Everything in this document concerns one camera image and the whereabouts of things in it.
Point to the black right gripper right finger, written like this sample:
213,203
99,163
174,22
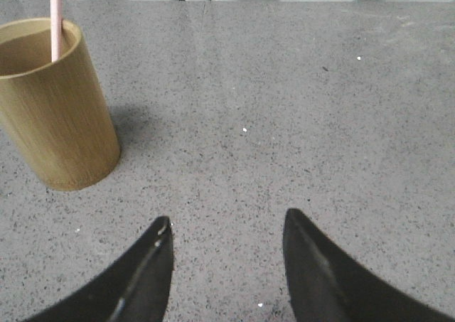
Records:
326,284

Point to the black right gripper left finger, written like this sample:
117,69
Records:
135,287

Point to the pink chopstick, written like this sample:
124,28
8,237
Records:
56,29

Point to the bamboo cylinder holder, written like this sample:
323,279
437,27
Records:
55,112

